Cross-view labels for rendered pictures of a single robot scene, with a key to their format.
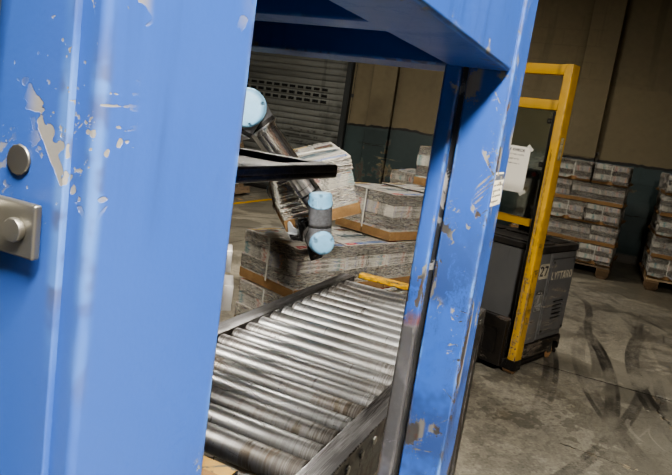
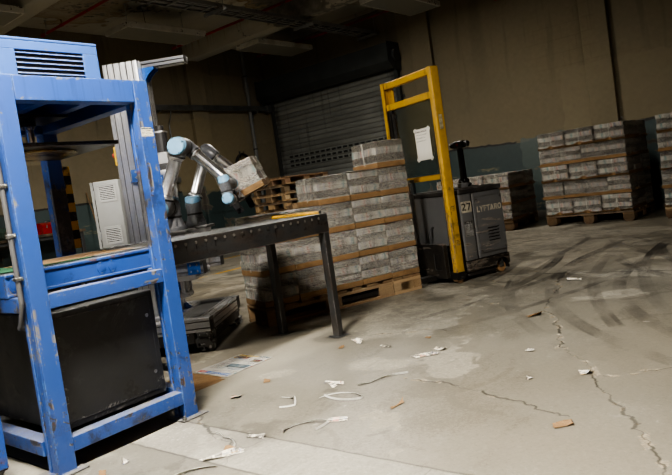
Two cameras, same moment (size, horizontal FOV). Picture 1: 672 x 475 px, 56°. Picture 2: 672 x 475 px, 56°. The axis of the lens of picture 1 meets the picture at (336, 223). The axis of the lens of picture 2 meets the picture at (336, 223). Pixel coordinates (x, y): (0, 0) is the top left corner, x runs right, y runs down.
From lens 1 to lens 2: 253 cm
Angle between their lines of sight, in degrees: 17
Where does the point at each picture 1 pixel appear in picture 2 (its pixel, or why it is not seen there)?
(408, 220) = (331, 190)
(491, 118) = (135, 114)
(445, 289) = (141, 161)
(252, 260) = not seen: hidden behind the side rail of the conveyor
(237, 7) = (13, 111)
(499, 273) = (441, 218)
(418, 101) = (461, 122)
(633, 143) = (649, 98)
